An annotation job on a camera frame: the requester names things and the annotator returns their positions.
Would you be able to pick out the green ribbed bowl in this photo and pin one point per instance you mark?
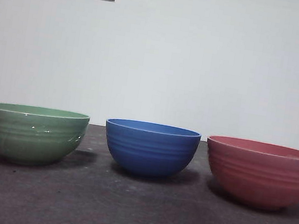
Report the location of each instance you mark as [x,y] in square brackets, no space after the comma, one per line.
[30,136]

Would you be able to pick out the blue ribbed bowl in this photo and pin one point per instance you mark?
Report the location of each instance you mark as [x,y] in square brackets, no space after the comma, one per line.
[149,151]

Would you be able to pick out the red ribbed bowl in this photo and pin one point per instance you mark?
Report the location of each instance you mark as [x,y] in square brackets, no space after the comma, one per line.
[261,176]

